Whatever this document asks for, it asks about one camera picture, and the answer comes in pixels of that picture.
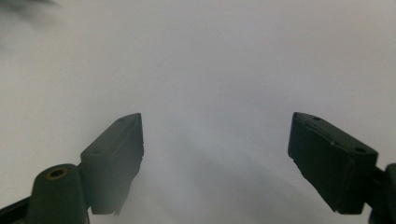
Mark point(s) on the black pants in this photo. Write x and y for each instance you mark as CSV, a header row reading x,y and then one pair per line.
x,y
18,3

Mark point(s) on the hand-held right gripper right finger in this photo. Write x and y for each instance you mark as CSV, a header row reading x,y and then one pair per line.
x,y
333,165

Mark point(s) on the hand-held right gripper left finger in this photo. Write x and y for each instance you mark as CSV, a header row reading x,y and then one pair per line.
x,y
115,165

